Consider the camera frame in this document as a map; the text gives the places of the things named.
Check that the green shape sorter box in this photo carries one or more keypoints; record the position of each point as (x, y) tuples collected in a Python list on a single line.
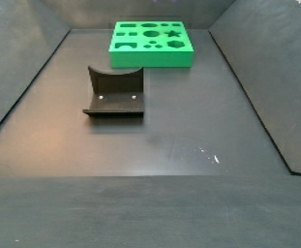
[(150, 44)]

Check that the black curved holder stand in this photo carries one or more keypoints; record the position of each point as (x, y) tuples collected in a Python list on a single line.
[(118, 93)]

